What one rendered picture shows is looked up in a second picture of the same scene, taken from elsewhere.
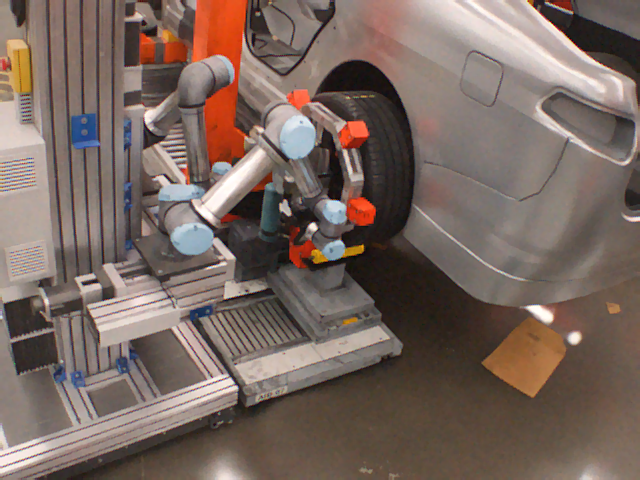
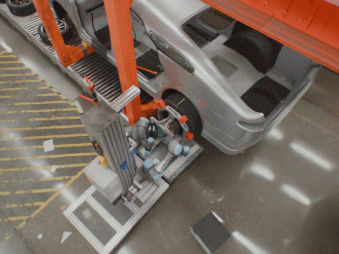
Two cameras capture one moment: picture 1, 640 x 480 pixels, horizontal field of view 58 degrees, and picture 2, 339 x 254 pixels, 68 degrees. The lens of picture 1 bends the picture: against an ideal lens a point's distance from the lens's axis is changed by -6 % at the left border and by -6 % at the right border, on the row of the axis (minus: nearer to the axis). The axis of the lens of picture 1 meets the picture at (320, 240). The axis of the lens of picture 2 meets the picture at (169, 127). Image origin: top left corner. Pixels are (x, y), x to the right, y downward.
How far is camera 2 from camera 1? 1.84 m
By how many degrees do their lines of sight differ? 25
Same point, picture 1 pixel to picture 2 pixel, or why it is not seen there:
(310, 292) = not seen: hidden behind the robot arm
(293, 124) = (177, 149)
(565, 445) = (254, 166)
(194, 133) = (144, 142)
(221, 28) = not seen: hidden behind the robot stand
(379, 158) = (191, 122)
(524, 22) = (230, 99)
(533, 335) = not seen: hidden behind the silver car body
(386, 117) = (190, 107)
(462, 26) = (211, 96)
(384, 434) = (206, 178)
